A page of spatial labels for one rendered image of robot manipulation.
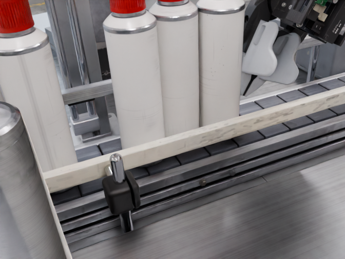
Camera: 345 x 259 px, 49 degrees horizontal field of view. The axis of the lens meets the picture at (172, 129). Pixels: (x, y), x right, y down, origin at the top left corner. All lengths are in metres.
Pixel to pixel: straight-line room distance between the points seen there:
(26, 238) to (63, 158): 0.20
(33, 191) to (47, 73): 0.18
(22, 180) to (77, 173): 0.21
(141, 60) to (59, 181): 0.14
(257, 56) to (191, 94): 0.09
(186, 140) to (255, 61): 0.12
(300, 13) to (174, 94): 0.15
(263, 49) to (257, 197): 0.16
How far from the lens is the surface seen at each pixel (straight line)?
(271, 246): 0.36
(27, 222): 0.20
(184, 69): 0.40
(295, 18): 0.41
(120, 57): 0.37
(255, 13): 0.45
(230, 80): 0.43
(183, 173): 0.43
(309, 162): 0.54
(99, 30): 0.78
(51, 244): 0.22
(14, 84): 0.36
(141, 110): 0.39
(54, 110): 0.37
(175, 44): 0.39
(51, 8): 0.45
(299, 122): 0.52
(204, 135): 0.42
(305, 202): 0.40
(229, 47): 0.41
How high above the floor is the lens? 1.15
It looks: 33 degrees down
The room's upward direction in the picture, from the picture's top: 3 degrees counter-clockwise
